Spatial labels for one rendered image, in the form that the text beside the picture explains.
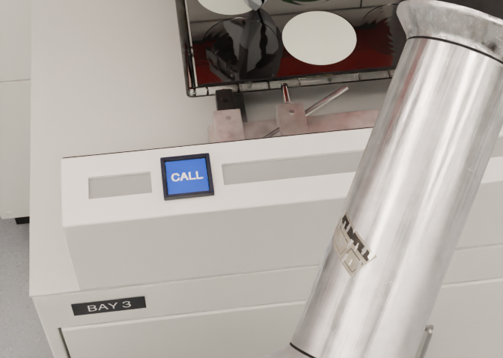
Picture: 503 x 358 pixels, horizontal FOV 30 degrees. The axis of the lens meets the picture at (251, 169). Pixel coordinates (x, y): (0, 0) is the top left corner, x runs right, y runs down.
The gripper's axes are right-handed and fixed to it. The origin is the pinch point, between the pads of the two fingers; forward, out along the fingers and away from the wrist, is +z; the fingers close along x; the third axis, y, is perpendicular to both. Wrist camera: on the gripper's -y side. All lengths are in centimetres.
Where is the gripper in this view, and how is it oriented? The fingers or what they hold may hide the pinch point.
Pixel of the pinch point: (260, 4)
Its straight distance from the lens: 130.3
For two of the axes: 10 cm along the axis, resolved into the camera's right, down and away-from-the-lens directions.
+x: -7.2, 5.5, -4.1
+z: -0.1, 5.9, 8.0
